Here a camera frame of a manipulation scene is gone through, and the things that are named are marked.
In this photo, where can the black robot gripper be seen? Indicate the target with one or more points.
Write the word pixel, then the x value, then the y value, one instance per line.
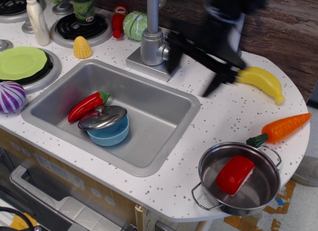
pixel 209 44

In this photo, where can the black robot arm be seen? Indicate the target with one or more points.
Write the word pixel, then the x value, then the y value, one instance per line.
pixel 232 9

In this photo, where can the stainless steel pan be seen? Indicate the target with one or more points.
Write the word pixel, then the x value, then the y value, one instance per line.
pixel 260 189

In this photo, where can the silver toy faucet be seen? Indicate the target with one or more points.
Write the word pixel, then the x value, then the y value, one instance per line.
pixel 152 56

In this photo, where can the grey support pole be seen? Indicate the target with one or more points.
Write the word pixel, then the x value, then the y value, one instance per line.
pixel 239 29

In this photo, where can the yellow toy banana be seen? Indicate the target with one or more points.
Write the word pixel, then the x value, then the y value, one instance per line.
pixel 263 80

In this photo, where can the silver sink basin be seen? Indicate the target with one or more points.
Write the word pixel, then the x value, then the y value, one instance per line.
pixel 159 115

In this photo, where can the green toy cabbage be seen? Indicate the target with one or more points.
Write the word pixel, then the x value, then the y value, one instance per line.
pixel 134 25

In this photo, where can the red toy ketchup bottle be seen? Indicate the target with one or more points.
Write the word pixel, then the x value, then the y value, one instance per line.
pixel 119 13

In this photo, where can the orange toy carrot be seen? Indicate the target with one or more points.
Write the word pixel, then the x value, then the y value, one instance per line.
pixel 278 130

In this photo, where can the steel pot lid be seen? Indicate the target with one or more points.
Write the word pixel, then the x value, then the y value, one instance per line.
pixel 102 117

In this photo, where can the blue toy bowl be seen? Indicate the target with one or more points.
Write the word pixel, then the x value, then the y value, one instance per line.
pixel 111 135

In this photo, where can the red toy chili pepper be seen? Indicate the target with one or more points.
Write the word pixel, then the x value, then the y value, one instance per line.
pixel 88 104

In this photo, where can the yellow toy corn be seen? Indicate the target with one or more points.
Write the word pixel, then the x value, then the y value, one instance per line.
pixel 82 48

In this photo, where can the green toy can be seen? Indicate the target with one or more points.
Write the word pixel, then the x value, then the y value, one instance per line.
pixel 84 11

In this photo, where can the back right stove burner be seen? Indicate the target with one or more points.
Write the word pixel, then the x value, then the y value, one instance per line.
pixel 65 30

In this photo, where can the stove burner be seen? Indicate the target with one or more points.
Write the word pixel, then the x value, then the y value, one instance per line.
pixel 45 80
pixel 13 11
pixel 65 30

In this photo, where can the silver stove knob top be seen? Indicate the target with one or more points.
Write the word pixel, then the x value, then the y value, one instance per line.
pixel 63 8

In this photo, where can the silver stove knob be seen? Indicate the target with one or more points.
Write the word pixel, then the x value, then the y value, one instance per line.
pixel 63 8
pixel 27 27
pixel 5 44

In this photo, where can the front stove burner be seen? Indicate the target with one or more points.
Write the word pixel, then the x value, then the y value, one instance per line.
pixel 45 80

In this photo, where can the white toy bottle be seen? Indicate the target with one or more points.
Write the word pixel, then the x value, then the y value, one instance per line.
pixel 38 23

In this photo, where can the green toy plate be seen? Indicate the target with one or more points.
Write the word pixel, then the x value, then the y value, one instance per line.
pixel 23 64

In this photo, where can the purple toy onion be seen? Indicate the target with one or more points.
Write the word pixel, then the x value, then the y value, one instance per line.
pixel 12 96

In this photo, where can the back left stove burner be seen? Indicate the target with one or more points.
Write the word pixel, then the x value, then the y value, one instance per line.
pixel 13 11

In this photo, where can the silver stove knob left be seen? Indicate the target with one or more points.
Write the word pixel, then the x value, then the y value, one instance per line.
pixel 5 44

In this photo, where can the oven door handle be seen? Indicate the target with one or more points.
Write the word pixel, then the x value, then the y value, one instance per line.
pixel 48 205

